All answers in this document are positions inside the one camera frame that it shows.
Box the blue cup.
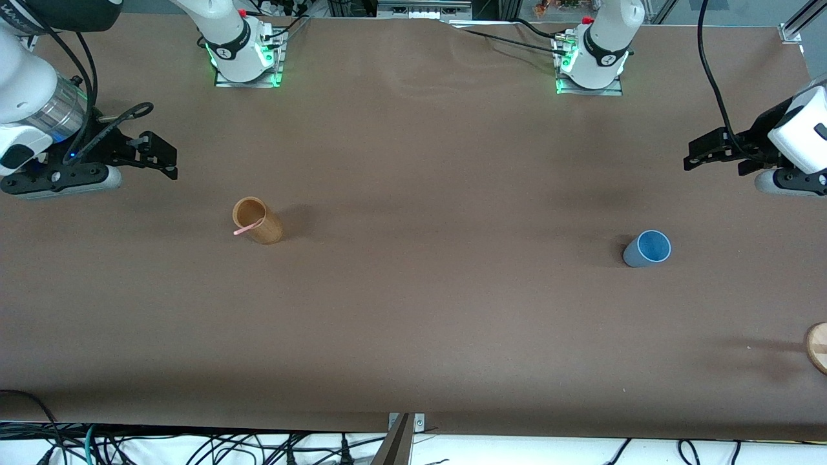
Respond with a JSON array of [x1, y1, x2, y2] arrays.
[[622, 229, 673, 269]]

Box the brown bamboo cup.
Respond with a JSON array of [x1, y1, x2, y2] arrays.
[[231, 196, 284, 245]]

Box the round wooden disc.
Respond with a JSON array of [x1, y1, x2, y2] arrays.
[[804, 322, 827, 375]]

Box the colourful small objects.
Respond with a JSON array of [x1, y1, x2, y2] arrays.
[[533, 0, 582, 17]]

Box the grey metal box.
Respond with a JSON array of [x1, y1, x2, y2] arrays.
[[377, 0, 474, 20]]

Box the dark brown beam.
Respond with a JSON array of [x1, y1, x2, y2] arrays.
[[370, 413, 414, 465]]

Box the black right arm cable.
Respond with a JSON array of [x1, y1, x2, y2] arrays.
[[32, 19, 155, 162]]

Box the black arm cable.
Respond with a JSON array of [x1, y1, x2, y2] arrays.
[[696, 0, 776, 162], [32, 19, 155, 162]]

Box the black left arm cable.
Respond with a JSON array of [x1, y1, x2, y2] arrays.
[[696, 0, 776, 162]]

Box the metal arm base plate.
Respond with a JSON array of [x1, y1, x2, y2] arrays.
[[215, 29, 286, 88], [554, 32, 625, 97]]

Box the aluminium frame profile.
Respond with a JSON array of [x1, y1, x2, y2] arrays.
[[779, 0, 827, 45]]

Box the black base cable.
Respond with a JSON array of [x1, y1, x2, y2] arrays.
[[446, 25, 569, 57], [514, 17, 569, 43]]

